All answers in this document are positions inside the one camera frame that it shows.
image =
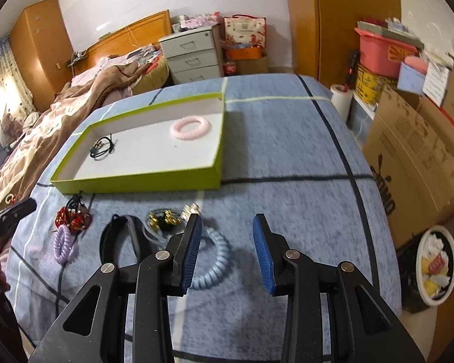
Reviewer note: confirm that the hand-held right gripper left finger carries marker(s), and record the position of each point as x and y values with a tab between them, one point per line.
193	257

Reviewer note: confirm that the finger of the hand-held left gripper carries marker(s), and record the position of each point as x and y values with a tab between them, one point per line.
19	208

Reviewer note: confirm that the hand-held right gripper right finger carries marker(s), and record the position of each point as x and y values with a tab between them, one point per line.
263	257

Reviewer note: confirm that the black smart band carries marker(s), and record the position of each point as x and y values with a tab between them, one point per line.
135	234

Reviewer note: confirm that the green shallow cardboard box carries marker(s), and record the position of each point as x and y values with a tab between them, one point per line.
136	183

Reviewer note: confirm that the brown blanket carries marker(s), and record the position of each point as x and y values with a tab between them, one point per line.
60	121

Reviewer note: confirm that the blue plaid bed sheet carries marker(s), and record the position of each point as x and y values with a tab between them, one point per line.
287	158

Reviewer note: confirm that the patterned curtain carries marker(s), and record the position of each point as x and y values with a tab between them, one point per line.
11	75

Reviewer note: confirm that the orange wooden wardrobe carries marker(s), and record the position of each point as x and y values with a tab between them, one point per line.
38	45

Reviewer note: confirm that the clear plastic storage bin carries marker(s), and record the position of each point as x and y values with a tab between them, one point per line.
359	117

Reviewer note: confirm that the white paper roll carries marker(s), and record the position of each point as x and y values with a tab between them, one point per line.
341	102

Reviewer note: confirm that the trash bin with bag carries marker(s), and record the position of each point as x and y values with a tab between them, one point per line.
437	264

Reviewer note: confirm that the large flat cardboard box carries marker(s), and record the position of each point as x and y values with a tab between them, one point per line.
408	151

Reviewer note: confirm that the small cardboard box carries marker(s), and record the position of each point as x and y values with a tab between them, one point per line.
253	66

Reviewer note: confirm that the grey drawer cabinet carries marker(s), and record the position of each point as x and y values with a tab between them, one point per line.
191	56

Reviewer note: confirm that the orange flat box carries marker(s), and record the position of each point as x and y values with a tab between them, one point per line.
246	53

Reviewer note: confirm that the yellow bucket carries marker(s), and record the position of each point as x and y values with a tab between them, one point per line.
369	81

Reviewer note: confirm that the wooden headboard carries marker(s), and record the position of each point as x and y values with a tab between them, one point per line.
136	34

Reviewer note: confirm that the red patterned gift bag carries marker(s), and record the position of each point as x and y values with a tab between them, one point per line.
246	30

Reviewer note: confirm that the pink plastic basin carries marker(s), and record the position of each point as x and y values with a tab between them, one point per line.
374	56

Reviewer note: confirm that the lilac box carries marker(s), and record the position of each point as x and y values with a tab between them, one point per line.
410	77

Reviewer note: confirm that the clutter on drawer cabinet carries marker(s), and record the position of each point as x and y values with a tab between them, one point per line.
196	20

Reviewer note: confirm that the white labelled box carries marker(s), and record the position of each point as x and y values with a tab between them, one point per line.
437	81

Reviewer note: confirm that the grey striped box lid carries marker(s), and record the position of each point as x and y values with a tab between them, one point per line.
393	34

